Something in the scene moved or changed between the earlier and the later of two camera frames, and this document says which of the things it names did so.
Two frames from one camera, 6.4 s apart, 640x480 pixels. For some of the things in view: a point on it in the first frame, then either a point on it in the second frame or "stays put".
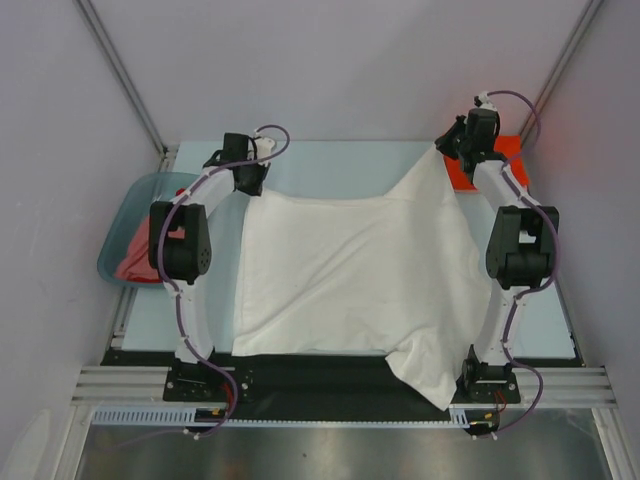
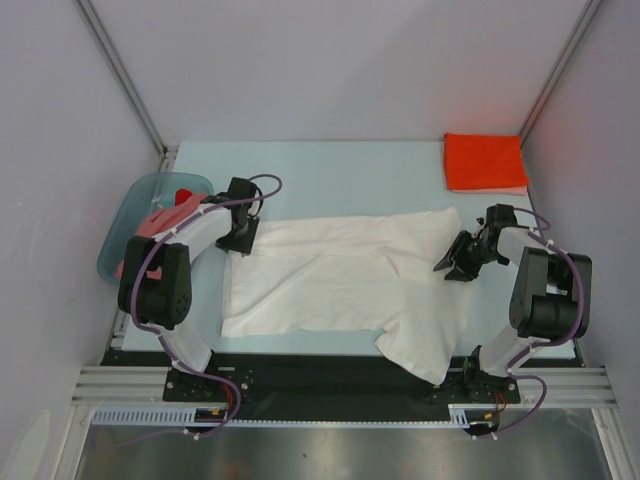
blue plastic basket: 132,206 stays put
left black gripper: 256,188 -> 243,246
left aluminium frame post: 119,72 stays put
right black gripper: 444,143 -> 464,271
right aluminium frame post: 590,12 stays put
